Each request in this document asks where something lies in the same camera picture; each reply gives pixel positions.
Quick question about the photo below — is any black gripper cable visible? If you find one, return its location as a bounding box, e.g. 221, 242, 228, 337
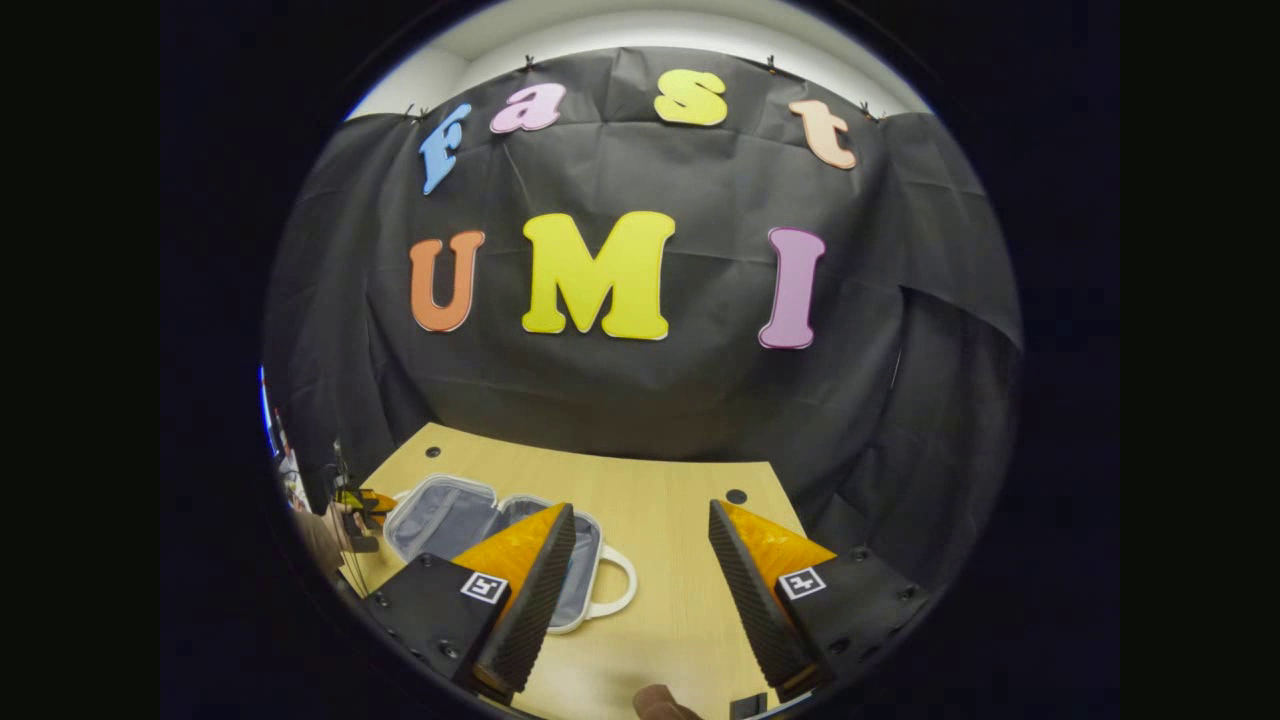
330, 438, 366, 601

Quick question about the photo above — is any black backdrop cloth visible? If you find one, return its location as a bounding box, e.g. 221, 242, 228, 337
262, 47, 1023, 601

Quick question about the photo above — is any white suitcase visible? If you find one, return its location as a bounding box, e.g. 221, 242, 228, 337
383, 474, 639, 636

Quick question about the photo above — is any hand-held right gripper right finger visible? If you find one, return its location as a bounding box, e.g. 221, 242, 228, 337
706, 500, 933, 709

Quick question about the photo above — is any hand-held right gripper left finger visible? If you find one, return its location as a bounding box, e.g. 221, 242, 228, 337
358, 502, 578, 705

